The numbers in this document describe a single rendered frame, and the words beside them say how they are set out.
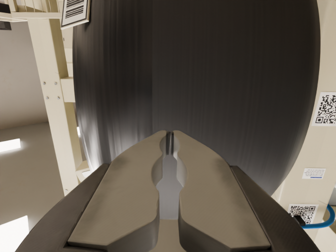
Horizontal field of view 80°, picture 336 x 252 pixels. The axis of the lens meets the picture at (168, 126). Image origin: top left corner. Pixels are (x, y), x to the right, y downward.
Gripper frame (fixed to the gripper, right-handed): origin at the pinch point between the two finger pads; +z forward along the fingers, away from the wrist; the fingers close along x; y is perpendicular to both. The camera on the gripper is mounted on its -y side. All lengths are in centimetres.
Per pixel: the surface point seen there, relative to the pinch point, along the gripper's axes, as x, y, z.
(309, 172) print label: 34, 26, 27
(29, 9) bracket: -54, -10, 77
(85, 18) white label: -9.2, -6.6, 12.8
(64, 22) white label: -12.0, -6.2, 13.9
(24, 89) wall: -491, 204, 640
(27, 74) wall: -477, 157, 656
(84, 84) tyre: -9.9, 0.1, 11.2
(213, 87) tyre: 4.4, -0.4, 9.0
